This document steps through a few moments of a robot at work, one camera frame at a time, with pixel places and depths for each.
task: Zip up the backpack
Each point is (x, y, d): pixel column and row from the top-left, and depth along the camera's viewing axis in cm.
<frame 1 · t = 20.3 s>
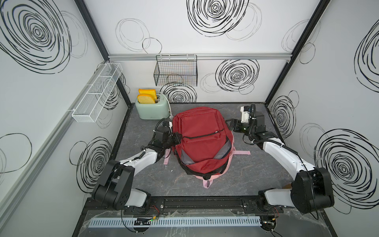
left hand: (181, 135, 89), fingers closed
right hand: (231, 122, 84), fingers open
red backpack: (207, 142, 87), point 12 cm above the table
mint green toaster: (160, 110, 104), point 11 cm above the table
front yellow toast slice: (145, 98, 98), point 20 cm above the table
rear yellow toast slice: (152, 92, 100), point 21 cm above the table
pink tape outline: (208, 180, 82), point 3 cm above the table

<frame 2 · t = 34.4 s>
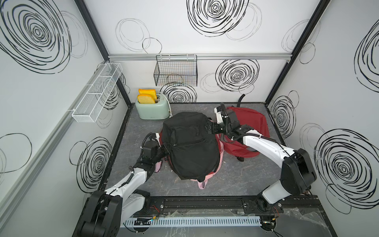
left hand: (171, 144, 86), fingers closed
right hand: (209, 124, 85), fingers open
red backpack: (257, 121, 107), point 4 cm above the table
black backpack: (195, 153, 86), point 8 cm above the table
the other named things where they were.

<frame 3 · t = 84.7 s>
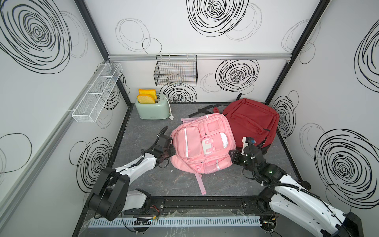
left hand: (173, 149, 90), fingers closed
right hand: (229, 154, 78), fingers open
red backpack 2: (252, 119, 98), point 11 cm above the table
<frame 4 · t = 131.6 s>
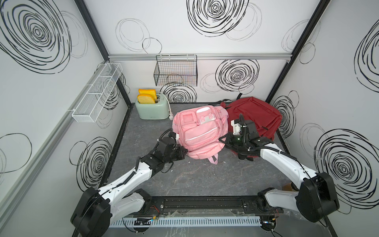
left hand: (188, 151, 80), fingers closed
right hand: (220, 139, 82), fingers closed
